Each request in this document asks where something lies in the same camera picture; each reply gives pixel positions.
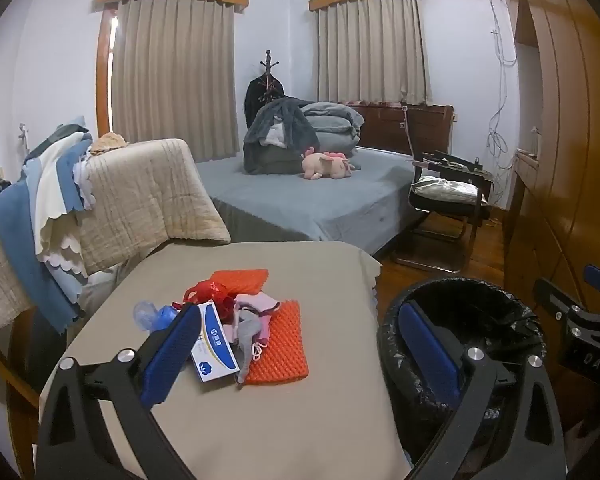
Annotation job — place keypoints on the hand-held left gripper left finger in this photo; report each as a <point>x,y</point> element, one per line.
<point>172,355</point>

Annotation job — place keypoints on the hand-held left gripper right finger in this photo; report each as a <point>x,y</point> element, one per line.
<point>430,355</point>

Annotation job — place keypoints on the blue plastic bag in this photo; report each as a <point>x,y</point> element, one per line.
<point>145,315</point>

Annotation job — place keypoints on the black trash bin with liner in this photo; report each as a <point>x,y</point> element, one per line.
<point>480,305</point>

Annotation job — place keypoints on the red plastic bag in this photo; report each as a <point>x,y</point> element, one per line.
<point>202,290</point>

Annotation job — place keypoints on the blue and white box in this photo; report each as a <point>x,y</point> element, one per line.
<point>215,355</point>

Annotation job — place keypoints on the grey cloth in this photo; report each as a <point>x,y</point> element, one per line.
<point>247,332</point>

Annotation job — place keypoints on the pink cloth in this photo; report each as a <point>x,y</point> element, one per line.
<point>260,306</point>

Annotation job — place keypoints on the small orange foam mesh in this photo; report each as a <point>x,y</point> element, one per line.
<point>240,280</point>

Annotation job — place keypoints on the large orange foam mesh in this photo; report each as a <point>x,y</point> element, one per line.
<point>285,355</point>

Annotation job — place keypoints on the black metal chair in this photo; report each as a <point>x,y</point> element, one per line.
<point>460,210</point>

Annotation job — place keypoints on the wooden wardrobe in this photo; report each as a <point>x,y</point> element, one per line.
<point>565,135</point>

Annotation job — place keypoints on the pale patterned cushion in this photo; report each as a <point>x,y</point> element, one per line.
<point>445,189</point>

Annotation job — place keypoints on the beige quilted blanket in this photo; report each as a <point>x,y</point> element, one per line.
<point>145,195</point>

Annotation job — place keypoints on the wooden chair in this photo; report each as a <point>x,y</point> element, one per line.
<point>22,430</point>

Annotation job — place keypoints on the bed with grey sheet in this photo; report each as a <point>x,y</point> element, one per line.
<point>305,200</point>

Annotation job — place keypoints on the dark blue felt cloth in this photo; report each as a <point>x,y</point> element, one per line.
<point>15,230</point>

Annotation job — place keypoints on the dark wooden headboard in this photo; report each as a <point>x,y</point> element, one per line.
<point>425,130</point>

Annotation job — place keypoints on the pink plush toy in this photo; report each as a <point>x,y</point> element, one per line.
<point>325,165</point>

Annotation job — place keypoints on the thin dark pole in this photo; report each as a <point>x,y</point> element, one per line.
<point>407,130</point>

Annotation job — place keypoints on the folded grey duvet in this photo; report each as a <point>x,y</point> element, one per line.
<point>332,120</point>

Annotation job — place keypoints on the dark grey fleece blanket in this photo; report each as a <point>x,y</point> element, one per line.
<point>280,115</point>

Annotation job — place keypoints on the black coat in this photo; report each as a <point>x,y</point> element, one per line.
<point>255,100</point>

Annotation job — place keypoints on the wide beige curtain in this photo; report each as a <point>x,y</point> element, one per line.
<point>172,80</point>

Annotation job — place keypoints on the wooden coat rack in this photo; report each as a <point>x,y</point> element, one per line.
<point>268,67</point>

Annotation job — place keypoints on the narrow beige curtain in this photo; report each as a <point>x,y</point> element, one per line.
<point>372,50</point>

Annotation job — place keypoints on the wooden window frame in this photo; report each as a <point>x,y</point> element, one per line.
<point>103,70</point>

